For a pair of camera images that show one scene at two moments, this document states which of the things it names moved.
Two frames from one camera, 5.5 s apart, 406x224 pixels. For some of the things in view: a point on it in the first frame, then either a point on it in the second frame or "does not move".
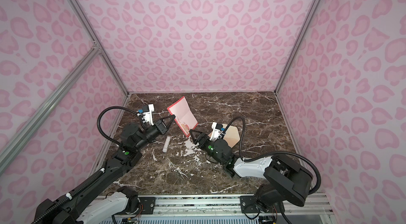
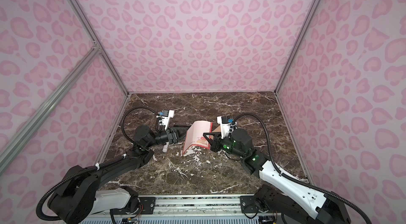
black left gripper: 160,126 -> 171,134
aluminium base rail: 223,205 does not move
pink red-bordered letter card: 184,115 -> 194,135
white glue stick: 166,144 does not move
